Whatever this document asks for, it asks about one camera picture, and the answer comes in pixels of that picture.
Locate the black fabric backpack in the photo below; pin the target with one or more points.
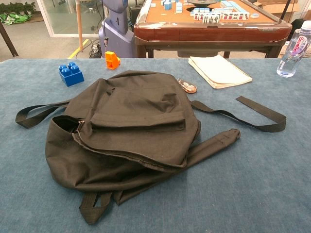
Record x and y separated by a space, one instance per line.
136 109

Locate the black tripod pole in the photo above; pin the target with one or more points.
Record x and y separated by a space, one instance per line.
286 11

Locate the single blue-backed mahjong tile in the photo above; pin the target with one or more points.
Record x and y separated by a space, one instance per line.
254 15

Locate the blue table cloth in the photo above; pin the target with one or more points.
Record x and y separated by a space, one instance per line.
243 182

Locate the row of mahjong tiles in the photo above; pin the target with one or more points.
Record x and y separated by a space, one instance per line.
226 17

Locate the dark slanted furniture leg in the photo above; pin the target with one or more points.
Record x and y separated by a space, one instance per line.
8 40

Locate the green potted plants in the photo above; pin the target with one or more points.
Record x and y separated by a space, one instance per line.
17 7

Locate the green crumpled cloth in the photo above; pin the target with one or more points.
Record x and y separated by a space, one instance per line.
14 19

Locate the clear plastic water bottle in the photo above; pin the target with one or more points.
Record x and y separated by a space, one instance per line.
291 55

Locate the clear brown plastic trinket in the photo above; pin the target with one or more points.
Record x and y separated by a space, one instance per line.
188 87

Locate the wooden pole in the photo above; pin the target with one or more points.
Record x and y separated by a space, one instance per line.
79 24

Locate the blue toy brick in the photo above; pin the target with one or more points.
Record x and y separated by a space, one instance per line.
71 77

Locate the orange toy block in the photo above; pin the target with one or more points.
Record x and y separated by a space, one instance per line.
110 60

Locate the cream spiral notebook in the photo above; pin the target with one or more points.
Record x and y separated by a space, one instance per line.
218 70

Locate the brown mahjong table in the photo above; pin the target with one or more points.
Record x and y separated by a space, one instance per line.
211 34

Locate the lavender robot base column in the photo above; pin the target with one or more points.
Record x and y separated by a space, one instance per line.
116 36

